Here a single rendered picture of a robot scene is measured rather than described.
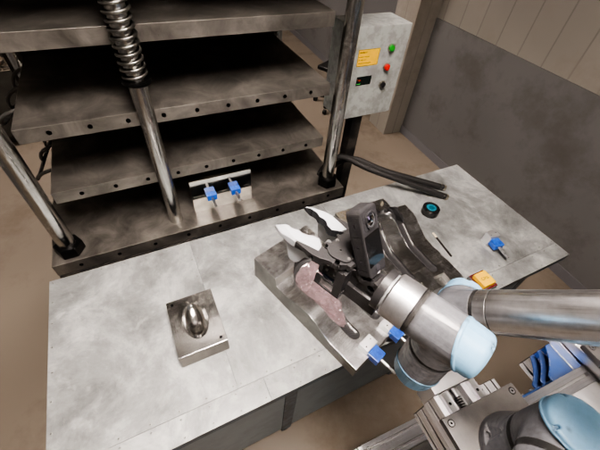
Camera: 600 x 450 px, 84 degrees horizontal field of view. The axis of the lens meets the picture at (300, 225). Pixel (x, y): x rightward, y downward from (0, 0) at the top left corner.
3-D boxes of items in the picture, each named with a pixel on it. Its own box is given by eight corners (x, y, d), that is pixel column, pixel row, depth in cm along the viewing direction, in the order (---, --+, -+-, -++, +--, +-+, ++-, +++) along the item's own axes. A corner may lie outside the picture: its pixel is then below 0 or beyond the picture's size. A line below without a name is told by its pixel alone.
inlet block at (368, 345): (397, 370, 104) (403, 364, 100) (387, 382, 101) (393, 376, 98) (365, 340, 110) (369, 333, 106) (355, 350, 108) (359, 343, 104)
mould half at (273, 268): (400, 326, 118) (410, 310, 110) (353, 376, 105) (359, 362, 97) (304, 242, 141) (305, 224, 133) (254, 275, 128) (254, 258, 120)
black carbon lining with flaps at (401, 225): (438, 272, 126) (448, 257, 119) (404, 287, 121) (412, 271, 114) (385, 212, 147) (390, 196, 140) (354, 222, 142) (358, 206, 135)
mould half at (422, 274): (454, 289, 130) (469, 270, 120) (401, 314, 121) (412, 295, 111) (379, 207, 160) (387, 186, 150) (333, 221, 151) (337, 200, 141)
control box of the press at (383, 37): (353, 247, 246) (418, 25, 139) (317, 260, 236) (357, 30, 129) (338, 227, 259) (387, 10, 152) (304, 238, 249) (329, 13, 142)
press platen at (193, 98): (329, 95, 140) (330, 83, 136) (19, 145, 102) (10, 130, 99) (264, 36, 184) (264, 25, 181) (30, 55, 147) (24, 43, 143)
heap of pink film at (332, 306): (372, 300, 117) (378, 288, 112) (338, 332, 108) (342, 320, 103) (320, 255, 129) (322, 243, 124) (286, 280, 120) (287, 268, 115)
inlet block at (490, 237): (509, 260, 142) (516, 252, 138) (500, 262, 141) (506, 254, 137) (489, 237, 151) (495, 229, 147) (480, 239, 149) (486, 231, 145)
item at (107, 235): (342, 195, 175) (344, 187, 171) (58, 276, 131) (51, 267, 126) (279, 118, 225) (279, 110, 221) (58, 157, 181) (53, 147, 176)
